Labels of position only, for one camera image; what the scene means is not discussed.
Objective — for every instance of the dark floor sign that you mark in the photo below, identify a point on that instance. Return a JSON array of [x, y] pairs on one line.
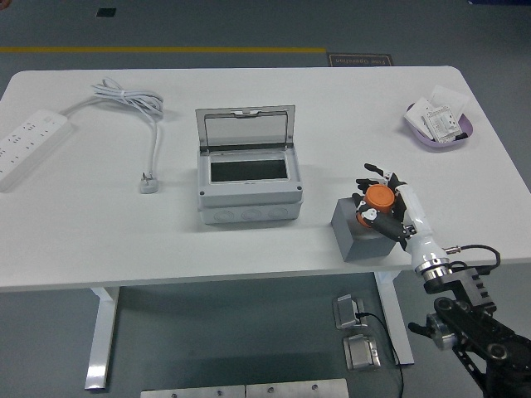
[[360, 60]]

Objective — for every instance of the white power strip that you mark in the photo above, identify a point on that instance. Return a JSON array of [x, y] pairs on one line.
[[29, 141]]

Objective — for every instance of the white flat packet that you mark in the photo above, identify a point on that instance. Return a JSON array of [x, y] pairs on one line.
[[417, 114]]

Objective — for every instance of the white square card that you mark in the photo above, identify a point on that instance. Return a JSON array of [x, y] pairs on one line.
[[450, 97]]

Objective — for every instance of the transparent hinged box lid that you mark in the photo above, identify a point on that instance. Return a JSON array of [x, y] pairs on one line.
[[245, 128]]

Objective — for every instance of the white labelled switch module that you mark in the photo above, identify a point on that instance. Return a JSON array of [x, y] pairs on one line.
[[444, 122]]

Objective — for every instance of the purple plastic tray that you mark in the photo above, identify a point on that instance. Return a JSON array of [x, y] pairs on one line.
[[419, 139]]

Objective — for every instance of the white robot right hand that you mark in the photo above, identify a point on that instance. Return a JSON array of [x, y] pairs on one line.
[[415, 211]]

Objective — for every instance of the grey metal plate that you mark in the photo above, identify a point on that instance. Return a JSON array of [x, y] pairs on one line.
[[191, 391], [296, 389]]

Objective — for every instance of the silver floor socket box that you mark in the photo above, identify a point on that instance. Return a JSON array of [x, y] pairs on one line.
[[346, 311], [361, 352]]

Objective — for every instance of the grey electrical enclosure box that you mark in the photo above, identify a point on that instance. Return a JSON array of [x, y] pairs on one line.
[[249, 199]]

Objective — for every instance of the black floor hatch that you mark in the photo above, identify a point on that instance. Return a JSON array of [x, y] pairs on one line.
[[106, 12]]

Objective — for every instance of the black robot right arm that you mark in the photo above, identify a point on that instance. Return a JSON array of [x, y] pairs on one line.
[[477, 323]]

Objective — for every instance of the white table leg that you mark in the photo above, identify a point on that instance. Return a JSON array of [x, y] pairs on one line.
[[101, 336], [398, 323]]

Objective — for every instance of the grey block battery holder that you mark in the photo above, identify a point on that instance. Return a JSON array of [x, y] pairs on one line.
[[365, 244]]

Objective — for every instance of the orange cylindrical battery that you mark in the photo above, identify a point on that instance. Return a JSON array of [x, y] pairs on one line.
[[379, 198]]

